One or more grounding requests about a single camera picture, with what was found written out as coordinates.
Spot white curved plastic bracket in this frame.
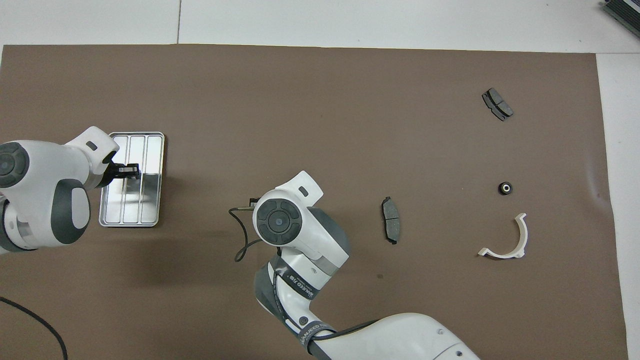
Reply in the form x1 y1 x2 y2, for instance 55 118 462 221
477 212 529 259

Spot grey brake pad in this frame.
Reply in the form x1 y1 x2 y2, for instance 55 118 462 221
381 196 401 246
481 87 515 122

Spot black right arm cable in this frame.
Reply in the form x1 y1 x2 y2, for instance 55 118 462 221
228 198 262 263

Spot dark device top corner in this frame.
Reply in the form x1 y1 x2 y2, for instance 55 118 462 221
602 0 640 40

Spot silver metal tray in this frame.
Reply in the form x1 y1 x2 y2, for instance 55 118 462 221
98 131 166 228

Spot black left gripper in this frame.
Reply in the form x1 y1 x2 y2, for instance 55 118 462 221
103 163 141 188

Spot brown table mat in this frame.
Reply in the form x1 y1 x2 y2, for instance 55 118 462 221
0 44 630 360

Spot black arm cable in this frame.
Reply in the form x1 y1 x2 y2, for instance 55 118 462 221
0 296 69 360
228 198 262 263

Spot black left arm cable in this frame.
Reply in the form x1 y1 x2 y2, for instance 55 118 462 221
0 296 69 360

